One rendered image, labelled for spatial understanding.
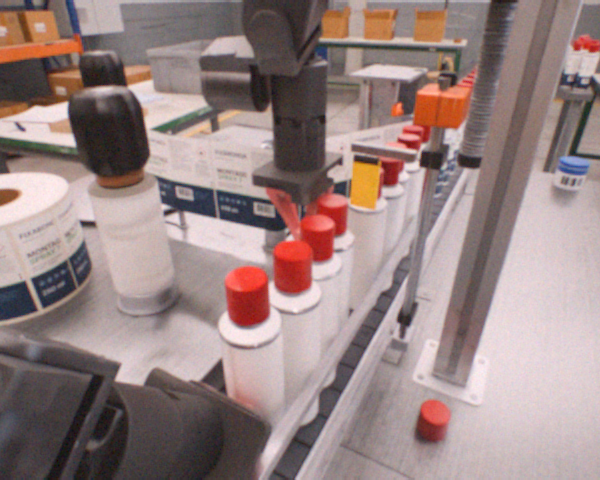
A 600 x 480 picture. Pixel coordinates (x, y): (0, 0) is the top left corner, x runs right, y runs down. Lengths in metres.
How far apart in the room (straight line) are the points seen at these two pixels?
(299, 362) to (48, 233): 0.40
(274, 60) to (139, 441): 0.30
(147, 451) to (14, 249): 0.45
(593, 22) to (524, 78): 7.69
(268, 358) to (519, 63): 0.32
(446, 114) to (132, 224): 0.38
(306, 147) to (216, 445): 0.28
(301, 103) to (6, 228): 0.40
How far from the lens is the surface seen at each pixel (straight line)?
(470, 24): 7.96
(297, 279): 0.34
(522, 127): 0.44
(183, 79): 2.47
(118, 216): 0.55
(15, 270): 0.65
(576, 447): 0.60
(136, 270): 0.58
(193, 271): 0.69
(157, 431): 0.24
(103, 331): 0.62
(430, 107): 0.40
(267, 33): 0.37
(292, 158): 0.43
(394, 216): 0.57
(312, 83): 0.42
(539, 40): 0.43
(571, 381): 0.67
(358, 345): 0.55
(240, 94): 0.44
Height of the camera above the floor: 1.27
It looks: 31 degrees down
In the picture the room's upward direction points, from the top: straight up
